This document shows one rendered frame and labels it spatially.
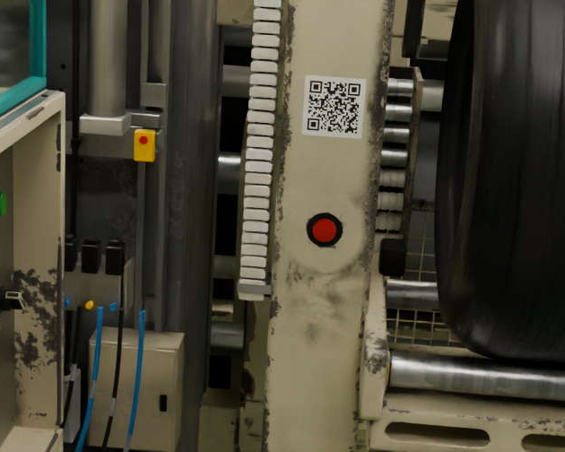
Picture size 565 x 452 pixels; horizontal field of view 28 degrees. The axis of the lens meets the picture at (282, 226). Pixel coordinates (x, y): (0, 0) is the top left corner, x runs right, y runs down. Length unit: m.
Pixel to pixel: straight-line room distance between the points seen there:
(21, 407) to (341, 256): 0.46
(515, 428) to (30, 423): 0.59
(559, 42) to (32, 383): 0.67
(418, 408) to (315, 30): 0.48
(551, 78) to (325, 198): 0.35
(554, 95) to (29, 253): 0.58
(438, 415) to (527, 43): 0.48
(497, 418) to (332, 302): 0.26
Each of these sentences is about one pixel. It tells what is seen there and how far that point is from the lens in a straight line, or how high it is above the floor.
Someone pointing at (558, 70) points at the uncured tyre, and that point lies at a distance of 1.24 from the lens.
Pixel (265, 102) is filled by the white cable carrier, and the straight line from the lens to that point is 1.42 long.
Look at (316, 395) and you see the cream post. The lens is 1.53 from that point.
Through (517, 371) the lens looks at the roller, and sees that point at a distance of 1.44.
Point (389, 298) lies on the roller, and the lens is 1.69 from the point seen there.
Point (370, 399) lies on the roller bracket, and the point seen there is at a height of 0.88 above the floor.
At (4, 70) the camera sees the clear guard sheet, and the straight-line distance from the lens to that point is 1.05.
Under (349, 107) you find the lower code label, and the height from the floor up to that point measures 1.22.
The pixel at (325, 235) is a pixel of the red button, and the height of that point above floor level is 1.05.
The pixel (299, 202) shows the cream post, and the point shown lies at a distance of 1.43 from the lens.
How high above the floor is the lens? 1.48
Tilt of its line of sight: 17 degrees down
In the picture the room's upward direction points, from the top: 4 degrees clockwise
